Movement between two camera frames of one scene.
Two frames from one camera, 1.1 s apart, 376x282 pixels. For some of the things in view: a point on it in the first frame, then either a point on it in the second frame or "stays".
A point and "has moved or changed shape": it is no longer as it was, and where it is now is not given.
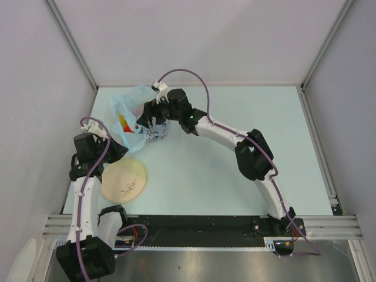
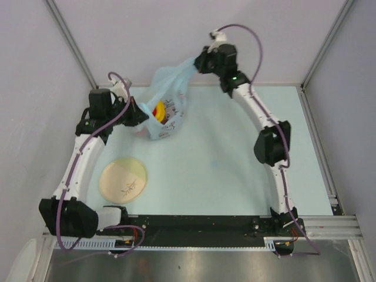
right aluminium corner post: (301, 89) stays
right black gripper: (151, 109) to (200, 60)
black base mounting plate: (208, 229) stays
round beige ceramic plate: (124, 181) stays
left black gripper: (118, 151) to (137, 115)
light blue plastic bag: (126, 109) has moved or changed shape
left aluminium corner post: (75, 46) stays
